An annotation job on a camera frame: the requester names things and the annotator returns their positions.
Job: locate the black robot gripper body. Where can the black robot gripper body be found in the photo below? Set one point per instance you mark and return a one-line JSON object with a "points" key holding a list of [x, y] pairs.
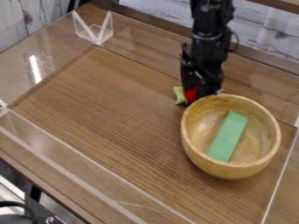
{"points": [[205, 52]]}

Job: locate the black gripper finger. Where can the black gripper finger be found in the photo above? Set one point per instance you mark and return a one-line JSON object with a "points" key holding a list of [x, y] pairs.
{"points": [[189, 78], [209, 84]]}

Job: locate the red plush fruit green stem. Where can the red plush fruit green stem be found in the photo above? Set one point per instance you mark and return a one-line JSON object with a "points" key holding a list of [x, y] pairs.
{"points": [[185, 96]]}

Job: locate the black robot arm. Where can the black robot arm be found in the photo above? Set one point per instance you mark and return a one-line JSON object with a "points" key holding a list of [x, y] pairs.
{"points": [[211, 16]]}

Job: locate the wooden bowl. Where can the wooden bowl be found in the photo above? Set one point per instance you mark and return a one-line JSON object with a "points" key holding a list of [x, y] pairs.
{"points": [[257, 144]]}

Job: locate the green rectangular block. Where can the green rectangular block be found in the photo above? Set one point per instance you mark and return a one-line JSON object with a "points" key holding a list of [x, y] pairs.
{"points": [[228, 135]]}

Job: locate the clear acrylic tray wall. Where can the clear acrylic tray wall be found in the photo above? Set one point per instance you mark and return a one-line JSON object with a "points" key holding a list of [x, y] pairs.
{"points": [[89, 128]]}

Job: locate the black table leg bracket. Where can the black table leg bracket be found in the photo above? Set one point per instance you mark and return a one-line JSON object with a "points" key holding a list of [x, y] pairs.
{"points": [[44, 216]]}

